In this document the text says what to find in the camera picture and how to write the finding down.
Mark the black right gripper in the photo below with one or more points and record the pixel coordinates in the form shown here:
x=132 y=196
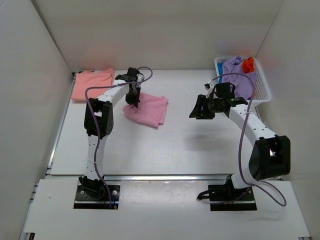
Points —
x=200 y=112

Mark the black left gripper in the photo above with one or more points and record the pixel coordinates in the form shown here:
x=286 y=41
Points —
x=135 y=100

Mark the pink t-shirt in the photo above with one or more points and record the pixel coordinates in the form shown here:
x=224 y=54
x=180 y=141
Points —
x=151 y=110

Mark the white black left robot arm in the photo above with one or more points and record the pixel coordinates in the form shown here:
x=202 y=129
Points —
x=99 y=117

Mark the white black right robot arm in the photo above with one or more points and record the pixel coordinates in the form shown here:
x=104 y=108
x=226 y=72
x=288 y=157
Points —
x=271 y=153

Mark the lavender t-shirt in basket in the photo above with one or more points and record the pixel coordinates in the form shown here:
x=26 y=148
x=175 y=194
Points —
x=242 y=85

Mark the folded salmon t-shirt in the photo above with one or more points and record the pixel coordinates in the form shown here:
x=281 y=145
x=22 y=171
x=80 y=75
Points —
x=87 y=79

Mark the white plastic laundry basket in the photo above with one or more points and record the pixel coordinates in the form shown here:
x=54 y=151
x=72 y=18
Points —
x=262 y=91

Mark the orange garment in basket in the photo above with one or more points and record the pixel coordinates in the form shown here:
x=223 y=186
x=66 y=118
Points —
x=248 y=65

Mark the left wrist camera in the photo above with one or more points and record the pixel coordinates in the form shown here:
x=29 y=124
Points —
x=140 y=78

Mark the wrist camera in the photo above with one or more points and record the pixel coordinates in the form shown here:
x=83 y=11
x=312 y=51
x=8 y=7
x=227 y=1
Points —
x=210 y=88
x=140 y=78

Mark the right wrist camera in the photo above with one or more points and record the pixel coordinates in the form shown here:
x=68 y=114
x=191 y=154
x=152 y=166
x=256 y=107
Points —
x=210 y=88

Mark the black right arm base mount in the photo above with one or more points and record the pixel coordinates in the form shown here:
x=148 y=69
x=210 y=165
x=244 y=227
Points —
x=224 y=197

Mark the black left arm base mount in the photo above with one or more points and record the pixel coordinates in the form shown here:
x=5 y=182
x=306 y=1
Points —
x=93 y=194

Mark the aluminium table edge rail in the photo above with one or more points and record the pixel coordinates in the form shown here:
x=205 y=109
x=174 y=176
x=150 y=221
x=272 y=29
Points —
x=162 y=177

